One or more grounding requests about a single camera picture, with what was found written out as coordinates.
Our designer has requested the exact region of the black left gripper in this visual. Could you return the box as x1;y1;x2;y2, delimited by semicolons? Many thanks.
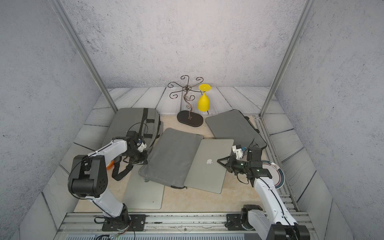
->
124;148;150;165

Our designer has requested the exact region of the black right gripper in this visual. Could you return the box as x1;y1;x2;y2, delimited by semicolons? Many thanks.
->
217;155;251;176

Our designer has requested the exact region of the grey laptop sleeve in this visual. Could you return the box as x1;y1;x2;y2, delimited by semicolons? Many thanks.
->
139;128;204;189
206;110;267;150

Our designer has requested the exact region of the grey laptop bag with strap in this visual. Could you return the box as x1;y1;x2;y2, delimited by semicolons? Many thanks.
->
103;108;163;181

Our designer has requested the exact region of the silver apple laptop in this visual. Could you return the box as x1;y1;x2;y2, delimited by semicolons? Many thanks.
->
122;167;165;210
184;139;234;194

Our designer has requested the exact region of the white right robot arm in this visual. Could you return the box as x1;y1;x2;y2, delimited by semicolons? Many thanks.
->
217;145;311;240

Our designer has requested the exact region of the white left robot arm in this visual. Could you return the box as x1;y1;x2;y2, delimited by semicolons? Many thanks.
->
68;137;148;221

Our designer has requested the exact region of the orange bowl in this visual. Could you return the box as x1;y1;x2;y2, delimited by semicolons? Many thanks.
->
106;160;115;170

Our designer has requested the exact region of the patterned plate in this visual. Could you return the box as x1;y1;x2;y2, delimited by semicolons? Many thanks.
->
262;161;286;189

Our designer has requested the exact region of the yellow plastic goblet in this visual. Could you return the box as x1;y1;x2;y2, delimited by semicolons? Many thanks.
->
198;84;211;112

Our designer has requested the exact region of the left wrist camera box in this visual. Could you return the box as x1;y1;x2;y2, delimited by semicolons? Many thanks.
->
133;132;147;153

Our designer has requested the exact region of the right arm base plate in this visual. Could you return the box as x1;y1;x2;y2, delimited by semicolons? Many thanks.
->
225;214;249;231

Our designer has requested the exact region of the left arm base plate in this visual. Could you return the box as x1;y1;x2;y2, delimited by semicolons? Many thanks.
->
102;214;147;232

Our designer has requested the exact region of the brown wire cup stand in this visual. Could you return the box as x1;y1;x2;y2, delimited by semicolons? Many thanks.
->
167;75;204;128

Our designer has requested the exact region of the aluminium front rail frame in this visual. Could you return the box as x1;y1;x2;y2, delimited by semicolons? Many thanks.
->
53;191;319;240

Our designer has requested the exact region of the left aluminium corner post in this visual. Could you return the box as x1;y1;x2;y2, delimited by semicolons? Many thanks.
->
49;0;118;113

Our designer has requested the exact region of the aluminium corner post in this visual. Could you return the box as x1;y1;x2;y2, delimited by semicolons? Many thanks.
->
259;0;316;119
49;0;118;113

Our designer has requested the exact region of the right aluminium corner post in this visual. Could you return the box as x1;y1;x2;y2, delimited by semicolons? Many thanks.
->
259;0;316;119

